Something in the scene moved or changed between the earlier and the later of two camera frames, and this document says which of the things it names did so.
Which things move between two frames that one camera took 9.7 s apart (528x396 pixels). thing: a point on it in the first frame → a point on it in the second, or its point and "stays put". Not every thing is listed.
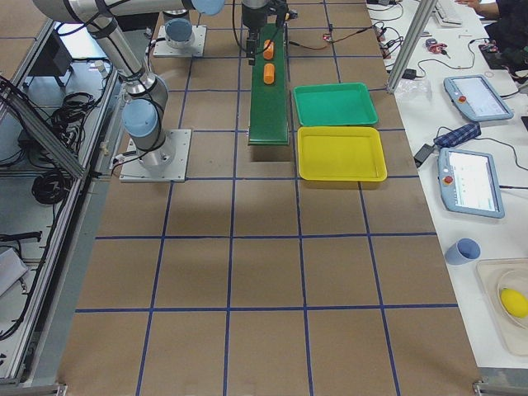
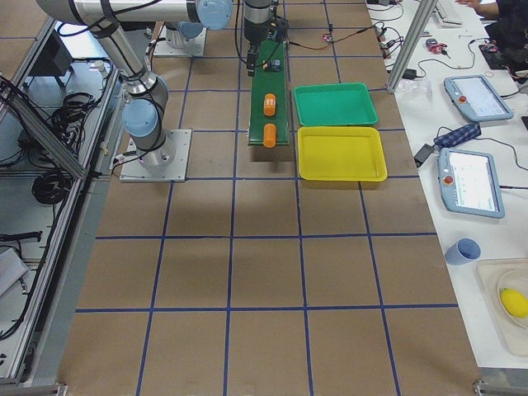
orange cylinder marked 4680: (269, 49) → (270, 104)
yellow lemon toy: (516, 304) stays put
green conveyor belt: (268, 110) stays put
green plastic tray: (334, 104) stays put
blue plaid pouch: (458, 134) stays put
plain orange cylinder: (269, 73) → (270, 135)
